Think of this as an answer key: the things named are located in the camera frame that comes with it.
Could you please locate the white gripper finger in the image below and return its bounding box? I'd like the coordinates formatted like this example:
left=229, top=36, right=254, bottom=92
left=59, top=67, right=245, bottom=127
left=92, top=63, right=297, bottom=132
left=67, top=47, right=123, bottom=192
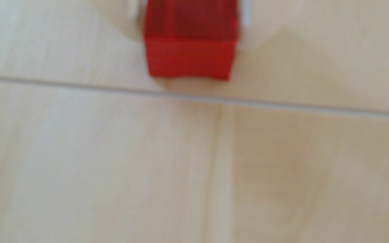
left=237, top=0, right=284, bottom=51
left=90, top=0, right=145, bottom=43

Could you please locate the small red block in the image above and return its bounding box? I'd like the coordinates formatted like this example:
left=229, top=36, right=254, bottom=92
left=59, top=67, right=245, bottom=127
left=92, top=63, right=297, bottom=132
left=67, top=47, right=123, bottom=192
left=143, top=0, right=240, bottom=81

